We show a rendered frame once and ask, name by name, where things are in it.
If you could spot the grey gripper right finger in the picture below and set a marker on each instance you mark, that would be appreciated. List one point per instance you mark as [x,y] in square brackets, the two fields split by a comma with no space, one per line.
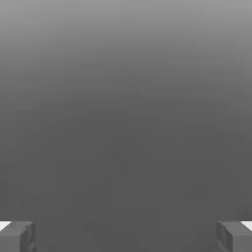
[236,238]

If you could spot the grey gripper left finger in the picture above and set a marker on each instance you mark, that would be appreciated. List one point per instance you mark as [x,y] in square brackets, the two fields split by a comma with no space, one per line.
[15,238]

